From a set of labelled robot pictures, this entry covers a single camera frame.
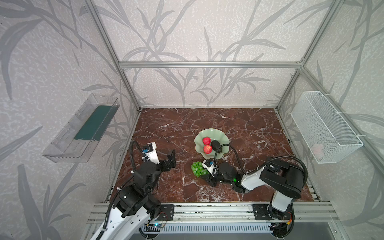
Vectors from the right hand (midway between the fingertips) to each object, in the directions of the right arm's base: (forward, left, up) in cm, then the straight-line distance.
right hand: (202, 168), depth 86 cm
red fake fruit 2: (+12, -3, +1) cm, 12 cm away
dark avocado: (+16, -9, -1) cm, 18 cm away
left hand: (+2, +15, +21) cm, 26 cm away
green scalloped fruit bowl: (+24, -8, 0) cm, 25 cm away
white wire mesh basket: (+3, -54, +30) cm, 62 cm away
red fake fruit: (+18, -3, +1) cm, 19 cm away
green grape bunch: (-1, +2, +3) cm, 4 cm away
